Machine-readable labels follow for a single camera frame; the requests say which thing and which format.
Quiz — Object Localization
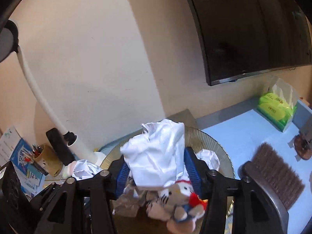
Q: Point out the black wall television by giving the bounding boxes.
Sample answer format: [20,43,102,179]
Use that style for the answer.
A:
[187,0,311,86]

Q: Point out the black phone stand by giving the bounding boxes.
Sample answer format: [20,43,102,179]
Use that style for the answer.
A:
[294,121,311,161]

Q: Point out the three-ball dango plush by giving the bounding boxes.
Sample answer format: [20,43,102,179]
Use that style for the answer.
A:
[167,219,196,234]

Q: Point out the paper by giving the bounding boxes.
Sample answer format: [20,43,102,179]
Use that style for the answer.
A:
[196,149,220,171]

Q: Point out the amber ribbed glass bowl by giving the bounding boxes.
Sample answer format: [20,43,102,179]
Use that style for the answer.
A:
[99,125,236,234]

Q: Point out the plaid fabric bow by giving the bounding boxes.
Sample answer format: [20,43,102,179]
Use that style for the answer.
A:
[112,183,147,218]

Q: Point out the paper ball top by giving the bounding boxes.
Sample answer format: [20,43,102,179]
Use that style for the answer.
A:
[72,160,102,181]

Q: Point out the black smartphone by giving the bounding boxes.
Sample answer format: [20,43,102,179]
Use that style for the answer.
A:
[46,128,75,166]

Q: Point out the green tissue box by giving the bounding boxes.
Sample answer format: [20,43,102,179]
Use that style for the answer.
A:
[257,78,299,132]

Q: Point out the Hello Kitty plush toy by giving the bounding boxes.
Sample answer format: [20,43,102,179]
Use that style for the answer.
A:
[146,180,208,222]

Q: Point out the paper ball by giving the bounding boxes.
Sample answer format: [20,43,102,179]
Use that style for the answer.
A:
[120,119,189,190]
[72,160,102,181]

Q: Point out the brown paper pen holder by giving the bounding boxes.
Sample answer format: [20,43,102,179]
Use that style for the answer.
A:
[34,144,63,177]

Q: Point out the white desk lamp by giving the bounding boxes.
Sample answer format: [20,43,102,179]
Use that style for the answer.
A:
[1,20,105,166]

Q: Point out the upright blue white books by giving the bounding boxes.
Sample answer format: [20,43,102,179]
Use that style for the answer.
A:
[1,126,45,198]

